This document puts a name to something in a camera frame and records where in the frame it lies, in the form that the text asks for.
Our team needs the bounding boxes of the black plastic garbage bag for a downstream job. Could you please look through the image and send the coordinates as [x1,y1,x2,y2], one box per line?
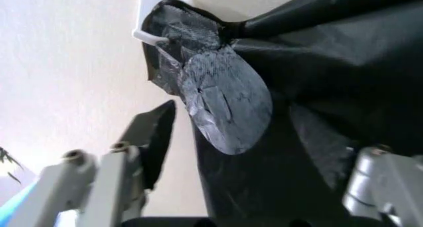
[142,0,423,227]

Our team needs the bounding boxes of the green plant leaves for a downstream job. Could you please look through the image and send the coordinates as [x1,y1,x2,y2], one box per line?
[0,146,25,185]

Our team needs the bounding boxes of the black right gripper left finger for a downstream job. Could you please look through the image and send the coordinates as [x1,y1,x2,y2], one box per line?
[18,99,177,227]

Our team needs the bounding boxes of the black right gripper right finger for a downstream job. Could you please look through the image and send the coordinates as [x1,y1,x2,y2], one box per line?
[341,144,423,227]

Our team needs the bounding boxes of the white wall hook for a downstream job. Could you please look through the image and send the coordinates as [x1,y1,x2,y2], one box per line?
[132,30,170,44]

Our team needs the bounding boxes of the grey velcro patch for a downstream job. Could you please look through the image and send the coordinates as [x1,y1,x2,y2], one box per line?
[177,45,274,155]

